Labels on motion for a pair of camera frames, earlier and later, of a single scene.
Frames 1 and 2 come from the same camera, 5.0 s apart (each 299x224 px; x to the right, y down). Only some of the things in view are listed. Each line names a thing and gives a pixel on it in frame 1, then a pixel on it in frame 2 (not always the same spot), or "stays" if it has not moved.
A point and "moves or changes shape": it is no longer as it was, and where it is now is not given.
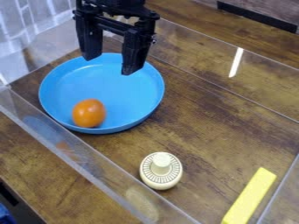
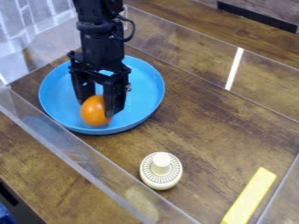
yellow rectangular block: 250,197 stays
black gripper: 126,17 -> 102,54
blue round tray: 131,96 stays
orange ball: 88,113 moves or changes shape
